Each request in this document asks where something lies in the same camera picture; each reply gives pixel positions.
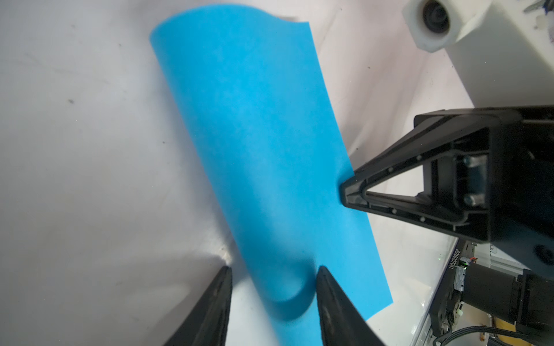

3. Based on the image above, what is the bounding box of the blue square paper sheet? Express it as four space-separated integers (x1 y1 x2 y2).
150 4 392 345

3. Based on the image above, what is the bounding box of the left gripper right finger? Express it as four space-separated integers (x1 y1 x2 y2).
316 266 385 346

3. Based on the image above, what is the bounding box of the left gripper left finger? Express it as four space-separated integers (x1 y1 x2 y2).
164 266 233 346

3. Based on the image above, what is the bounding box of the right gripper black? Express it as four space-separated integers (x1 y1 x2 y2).
339 105 553 277

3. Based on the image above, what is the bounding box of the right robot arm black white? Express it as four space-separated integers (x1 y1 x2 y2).
340 105 553 345

